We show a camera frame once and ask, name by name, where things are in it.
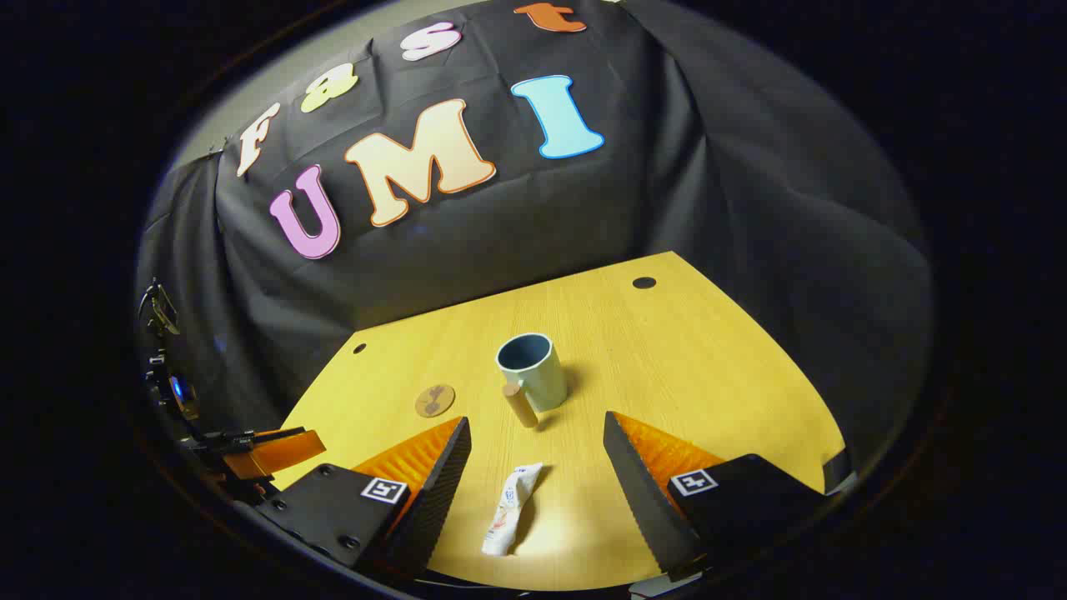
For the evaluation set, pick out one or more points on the white toothpaste tube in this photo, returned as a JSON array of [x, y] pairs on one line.
[[508, 508]]

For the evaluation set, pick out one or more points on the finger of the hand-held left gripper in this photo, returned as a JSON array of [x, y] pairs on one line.
[[279, 454]]

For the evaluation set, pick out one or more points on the wooden desktop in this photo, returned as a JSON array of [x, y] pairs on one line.
[[667, 358]]

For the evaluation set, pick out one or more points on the round cork coaster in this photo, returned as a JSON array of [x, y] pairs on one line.
[[435, 401]]

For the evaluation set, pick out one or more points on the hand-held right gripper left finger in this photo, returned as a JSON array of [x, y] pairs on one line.
[[442, 492]]

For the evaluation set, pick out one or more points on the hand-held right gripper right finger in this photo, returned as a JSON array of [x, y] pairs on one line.
[[638, 492]]

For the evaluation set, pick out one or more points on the black backdrop cloth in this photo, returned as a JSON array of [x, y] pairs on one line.
[[517, 242]]

